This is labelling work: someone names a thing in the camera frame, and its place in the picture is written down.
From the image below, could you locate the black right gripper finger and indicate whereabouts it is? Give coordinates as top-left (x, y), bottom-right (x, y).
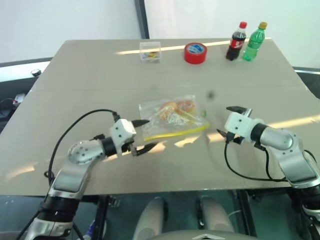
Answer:
top-left (216, 128), bottom-right (235, 144)
top-left (225, 105), bottom-right (248, 115)

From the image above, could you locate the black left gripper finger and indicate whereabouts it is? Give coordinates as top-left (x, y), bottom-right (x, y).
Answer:
top-left (136, 142), bottom-right (157, 157)
top-left (131, 119), bottom-right (151, 128)

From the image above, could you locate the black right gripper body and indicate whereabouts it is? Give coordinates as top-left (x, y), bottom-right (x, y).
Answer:
top-left (226, 134), bottom-right (246, 146)

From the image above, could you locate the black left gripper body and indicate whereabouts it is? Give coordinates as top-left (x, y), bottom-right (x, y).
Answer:
top-left (121, 142), bottom-right (138, 157)

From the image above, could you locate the orange sesame bread roll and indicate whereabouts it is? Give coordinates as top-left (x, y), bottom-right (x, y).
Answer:
top-left (158, 100), bottom-right (178, 119)
top-left (175, 98), bottom-right (198, 113)

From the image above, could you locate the clear zip bag yellow seal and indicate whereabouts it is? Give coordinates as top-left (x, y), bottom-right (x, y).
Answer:
top-left (138, 94), bottom-right (211, 142)

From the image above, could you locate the cola bottle red cap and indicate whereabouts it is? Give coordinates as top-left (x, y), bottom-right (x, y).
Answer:
top-left (225, 21), bottom-right (248, 62)

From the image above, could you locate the green bottle yellow cap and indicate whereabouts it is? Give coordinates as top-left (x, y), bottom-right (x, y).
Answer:
top-left (242, 21), bottom-right (268, 62)

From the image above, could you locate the grey robot left leg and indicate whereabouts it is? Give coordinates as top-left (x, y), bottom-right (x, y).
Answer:
top-left (131, 196), bottom-right (169, 240)

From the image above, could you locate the grey robot leg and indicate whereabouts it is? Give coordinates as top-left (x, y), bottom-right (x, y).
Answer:
top-left (199, 197), bottom-right (235, 235)
top-left (131, 196), bottom-right (169, 240)

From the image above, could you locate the red tape roll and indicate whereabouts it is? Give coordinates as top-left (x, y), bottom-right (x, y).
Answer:
top-left (183, 42), bottom-right (208, 65)

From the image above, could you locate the clear plastic box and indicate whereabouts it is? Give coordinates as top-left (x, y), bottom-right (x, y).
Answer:
top-left (139, 41), bottom-right (162, 64)

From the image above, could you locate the black table leg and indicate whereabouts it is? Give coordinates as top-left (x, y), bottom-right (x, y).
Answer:
top-left (234, 189), bottom-right (258, 238)
top-left (92, 194), bottom-right (110, 240)

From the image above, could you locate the dark side bench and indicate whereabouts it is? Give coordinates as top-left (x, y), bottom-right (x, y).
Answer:
top-left (292, 66), bottom-right (320, 98)

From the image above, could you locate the grey robot right leg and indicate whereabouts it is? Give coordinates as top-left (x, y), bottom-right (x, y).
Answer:
top-left (199, 197), bottom-right (235, 235)

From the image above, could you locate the blue shoe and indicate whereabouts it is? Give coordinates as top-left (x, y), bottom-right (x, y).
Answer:
top-left (83, 219), bottom-right (102, 240)

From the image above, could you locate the grey robot waist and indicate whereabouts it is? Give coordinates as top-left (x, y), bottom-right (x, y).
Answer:
top-left (149, 229), bottom-right (262, 240)

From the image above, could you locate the red white small object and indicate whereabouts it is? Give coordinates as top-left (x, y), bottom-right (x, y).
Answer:
top-left (13, 93), bottom-right (27, 104)

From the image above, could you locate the grey side counter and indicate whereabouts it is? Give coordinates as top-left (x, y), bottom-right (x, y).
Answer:
top-left (0, 57), bottom-right (53, 133)

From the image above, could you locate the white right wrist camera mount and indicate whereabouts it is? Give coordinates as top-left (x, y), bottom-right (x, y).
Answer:
top-left (223, 107), bottom-right (265, 144)

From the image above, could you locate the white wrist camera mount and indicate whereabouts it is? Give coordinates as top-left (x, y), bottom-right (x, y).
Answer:
top-left (223, 107), bottom-right (265, 144)
top-left (108, 118), bottom-right (137, 156)

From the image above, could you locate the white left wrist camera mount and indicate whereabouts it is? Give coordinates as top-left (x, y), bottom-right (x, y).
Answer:
top-left (108, 118), bottom-right (137, 156)

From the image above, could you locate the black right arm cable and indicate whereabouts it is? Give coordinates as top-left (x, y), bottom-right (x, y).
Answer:
top-left (223, 141), bottom-right (291, 183)

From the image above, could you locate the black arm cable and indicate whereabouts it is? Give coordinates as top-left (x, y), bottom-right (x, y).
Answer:
top-left (14, 108), bottom-right (122, 240)
top-left (223, 141), bottom-right (291, 183)

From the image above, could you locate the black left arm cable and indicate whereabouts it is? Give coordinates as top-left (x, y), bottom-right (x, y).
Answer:
top-left (14, 108), bottom-right (122, 240)

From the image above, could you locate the dark window post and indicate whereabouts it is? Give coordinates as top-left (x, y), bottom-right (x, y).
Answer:
top-left (134, 0), bottom-right (150, 40)

